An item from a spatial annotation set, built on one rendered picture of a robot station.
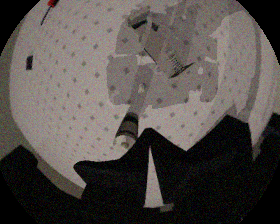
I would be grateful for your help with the red-handled screwdriver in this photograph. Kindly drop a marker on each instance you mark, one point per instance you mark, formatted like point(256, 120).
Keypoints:
point(50, 4)

